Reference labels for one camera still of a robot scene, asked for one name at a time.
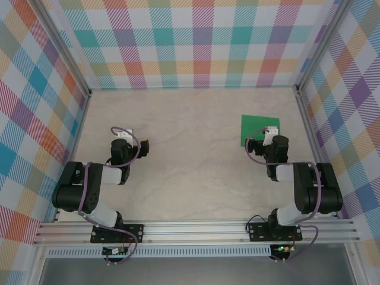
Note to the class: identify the green paper sheet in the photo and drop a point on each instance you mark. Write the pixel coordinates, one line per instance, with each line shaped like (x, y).
(252, 124)

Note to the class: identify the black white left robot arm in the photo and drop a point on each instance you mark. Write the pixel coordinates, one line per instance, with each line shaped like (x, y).
(74, 190)

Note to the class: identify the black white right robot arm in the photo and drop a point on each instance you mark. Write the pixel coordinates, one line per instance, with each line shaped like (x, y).
(323, 193)

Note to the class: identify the grey metal sheet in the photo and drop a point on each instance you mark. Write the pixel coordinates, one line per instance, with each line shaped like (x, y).
(193, 271)

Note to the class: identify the circuit board with green light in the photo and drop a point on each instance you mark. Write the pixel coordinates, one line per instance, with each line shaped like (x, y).
(282, 248)

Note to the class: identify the small black circuit board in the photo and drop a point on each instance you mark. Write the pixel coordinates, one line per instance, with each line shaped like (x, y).
(112, 251)

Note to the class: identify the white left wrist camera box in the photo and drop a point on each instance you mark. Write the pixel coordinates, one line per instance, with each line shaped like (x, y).
(123, 134)

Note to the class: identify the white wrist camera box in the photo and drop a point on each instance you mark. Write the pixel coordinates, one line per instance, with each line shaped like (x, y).
(271, 130)
(123, 134)

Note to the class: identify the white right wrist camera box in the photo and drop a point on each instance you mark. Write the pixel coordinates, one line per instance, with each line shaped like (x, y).
(271, 130)

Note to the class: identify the aluminium table side rail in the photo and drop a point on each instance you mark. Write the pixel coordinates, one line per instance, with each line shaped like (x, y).
(74, 148)
(316, 148)

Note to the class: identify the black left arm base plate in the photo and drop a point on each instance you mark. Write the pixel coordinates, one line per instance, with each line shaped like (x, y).
(135, 230)

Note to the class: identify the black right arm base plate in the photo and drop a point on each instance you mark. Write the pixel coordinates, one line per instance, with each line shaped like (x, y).
(258, 231)

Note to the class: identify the aluminium mounting rail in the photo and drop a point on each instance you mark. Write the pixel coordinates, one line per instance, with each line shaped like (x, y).
(193, 231)

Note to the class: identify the aluminium frame post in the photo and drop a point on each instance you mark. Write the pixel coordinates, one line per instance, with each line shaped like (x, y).
(66, 47)
(322, 44)

